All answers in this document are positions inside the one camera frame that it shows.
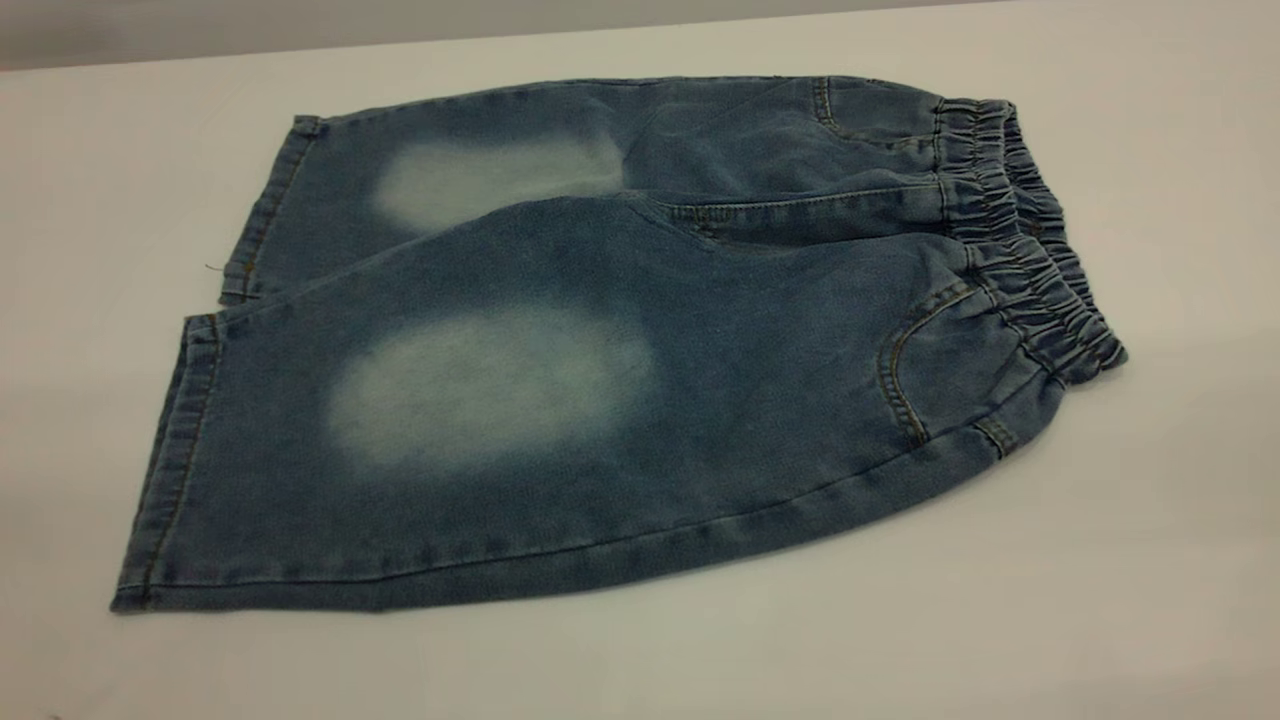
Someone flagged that blue denim shorts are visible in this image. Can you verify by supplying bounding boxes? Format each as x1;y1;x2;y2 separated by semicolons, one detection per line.
110;75;1129;613

